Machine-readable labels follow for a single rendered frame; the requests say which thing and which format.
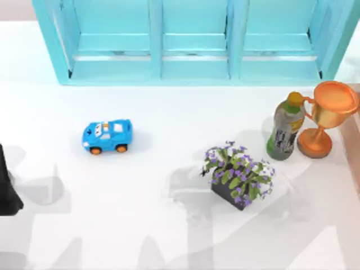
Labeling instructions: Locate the purple flower plant pot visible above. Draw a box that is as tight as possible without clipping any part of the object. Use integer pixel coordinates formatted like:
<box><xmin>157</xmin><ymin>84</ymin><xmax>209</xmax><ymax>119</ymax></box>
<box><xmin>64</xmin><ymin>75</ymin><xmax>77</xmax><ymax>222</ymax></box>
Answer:
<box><xmin>200</xmin><ymin>140</ymin><xmax>276</xmax><ymax>211</ymax></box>

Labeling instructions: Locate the orange trophy cup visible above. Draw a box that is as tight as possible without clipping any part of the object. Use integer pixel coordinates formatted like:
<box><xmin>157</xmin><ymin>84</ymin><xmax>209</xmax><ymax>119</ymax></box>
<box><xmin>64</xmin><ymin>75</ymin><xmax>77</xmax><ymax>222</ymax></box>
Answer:
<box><xmin>297</xmin><ymin>81</ymin><xmax>360</xmax><ymax>159</ymax></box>

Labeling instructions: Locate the light blue rack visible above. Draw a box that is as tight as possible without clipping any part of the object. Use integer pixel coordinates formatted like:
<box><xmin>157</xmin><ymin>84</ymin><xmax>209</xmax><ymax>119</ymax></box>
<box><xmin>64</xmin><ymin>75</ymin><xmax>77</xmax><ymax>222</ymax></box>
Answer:
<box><xmin>31</xmin><ymin>0</ymin><xmax>360</xmax><ymax>86</ymax></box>

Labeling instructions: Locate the blue toy car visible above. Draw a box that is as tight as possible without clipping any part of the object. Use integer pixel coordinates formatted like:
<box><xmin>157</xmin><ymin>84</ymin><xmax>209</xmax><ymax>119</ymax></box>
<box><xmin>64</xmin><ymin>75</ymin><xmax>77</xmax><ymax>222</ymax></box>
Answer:
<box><xmin>82</xmin><ymin>119</ymin><xmax>133</xmax><ymax>156</ymax></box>

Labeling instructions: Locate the salmon-coloured shallow box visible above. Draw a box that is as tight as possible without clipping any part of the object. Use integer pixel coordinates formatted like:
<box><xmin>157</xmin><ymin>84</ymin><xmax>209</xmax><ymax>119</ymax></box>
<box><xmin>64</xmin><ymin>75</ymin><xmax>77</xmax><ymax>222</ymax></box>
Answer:
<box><xmin>337</xmin><ymin>83</ymin><xmax>360</xmax><ymax>195</ymax></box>

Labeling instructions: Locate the green bottle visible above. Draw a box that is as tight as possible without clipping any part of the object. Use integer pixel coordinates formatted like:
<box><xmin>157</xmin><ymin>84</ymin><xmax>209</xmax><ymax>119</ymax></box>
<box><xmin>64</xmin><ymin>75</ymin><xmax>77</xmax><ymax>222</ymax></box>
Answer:
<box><xmin>265</xmin><ymin>91</ymin><xmax>307</xmax><ymax>161</ymax></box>

